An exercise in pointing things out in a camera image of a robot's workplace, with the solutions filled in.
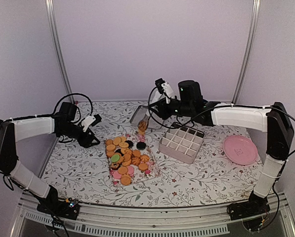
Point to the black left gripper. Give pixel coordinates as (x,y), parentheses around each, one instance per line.
(85,140)

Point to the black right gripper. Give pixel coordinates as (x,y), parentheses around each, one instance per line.
(162,112)

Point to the silver white tongs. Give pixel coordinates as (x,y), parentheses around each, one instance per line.
(151,96)

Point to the orange leaf cookie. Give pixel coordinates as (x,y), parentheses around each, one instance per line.
(142,126)

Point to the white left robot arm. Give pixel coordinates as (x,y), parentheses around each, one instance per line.
(16,133)

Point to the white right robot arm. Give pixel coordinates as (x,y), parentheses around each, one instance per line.
(272,120)

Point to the silver tin lid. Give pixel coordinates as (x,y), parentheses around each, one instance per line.
(139,114)

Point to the pink divided cookie tin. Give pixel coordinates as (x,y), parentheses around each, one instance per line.
(182,144)

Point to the floral rectangular tray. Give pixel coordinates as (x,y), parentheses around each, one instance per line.
(137,165)

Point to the black sandwich cookie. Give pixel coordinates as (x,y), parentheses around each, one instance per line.
(141,145)

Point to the green sandwich cookie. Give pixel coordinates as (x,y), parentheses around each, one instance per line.
(115,157)

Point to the pink sandwich cookie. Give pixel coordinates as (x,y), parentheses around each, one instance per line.
(117,175)

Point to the pink plate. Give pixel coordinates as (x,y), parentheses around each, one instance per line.
(240,150)

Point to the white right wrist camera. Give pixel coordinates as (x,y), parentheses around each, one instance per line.
(163,88)

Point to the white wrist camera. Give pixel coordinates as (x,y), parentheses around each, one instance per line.
(163,88)
(90,120)

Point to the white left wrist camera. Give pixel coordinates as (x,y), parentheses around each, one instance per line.
(90,120)

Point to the front aluminium rail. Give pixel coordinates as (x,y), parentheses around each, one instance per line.
(96,220)

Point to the left aluminium frame post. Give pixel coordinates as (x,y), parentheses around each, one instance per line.
(57,47)

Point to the aluminium frame post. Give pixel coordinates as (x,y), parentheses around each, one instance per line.
(57,47)
(248,49)

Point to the right aluminium frame post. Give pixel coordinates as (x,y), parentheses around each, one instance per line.
(248,49)

